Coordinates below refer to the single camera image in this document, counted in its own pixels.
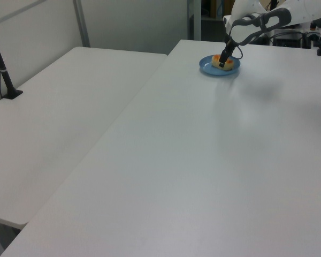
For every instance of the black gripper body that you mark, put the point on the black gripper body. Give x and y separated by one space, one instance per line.
228 48

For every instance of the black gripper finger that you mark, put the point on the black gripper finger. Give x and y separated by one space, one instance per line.
223 61

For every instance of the toy bread with orange topping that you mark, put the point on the toy bread with orange topping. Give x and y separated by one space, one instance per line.
230 64

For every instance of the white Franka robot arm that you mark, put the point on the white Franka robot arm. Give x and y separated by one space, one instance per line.
270 16

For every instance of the blue round plate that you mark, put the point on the blue round plate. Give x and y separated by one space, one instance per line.
207 68

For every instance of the black equipment box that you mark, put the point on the black equipment box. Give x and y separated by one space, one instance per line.
287 38

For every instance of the black pole stand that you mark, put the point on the black pole stand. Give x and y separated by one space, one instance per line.
2 72

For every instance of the grey metal frame post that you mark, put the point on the grey metal frame post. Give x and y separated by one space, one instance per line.
194 18

